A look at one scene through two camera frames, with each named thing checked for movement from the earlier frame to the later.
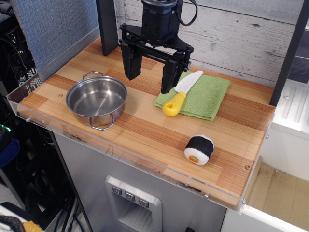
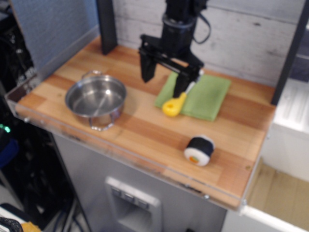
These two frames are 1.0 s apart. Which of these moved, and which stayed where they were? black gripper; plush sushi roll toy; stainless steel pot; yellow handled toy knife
Moved: black gripper
Stayed: yellow handled toy knife; stainless steel pot; plush sushi roll toy
